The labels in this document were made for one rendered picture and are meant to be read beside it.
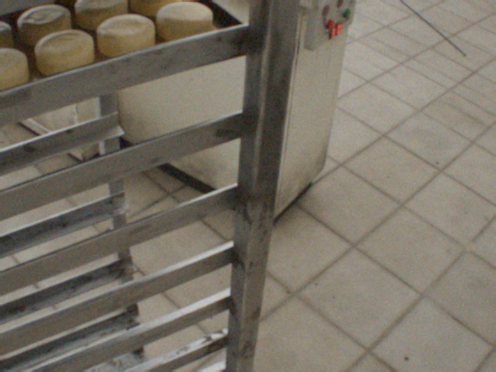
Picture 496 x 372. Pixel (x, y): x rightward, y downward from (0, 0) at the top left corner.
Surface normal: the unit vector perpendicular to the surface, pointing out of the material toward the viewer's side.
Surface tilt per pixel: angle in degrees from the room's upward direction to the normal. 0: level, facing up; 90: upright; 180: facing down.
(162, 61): 90
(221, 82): 90
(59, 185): 90
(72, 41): 0
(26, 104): 90
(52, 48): 0
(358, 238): 0
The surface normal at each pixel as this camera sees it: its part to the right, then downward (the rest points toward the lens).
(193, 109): -0.58, 0.52
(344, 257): 0.06, -0.74
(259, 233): 0.53, 0.59
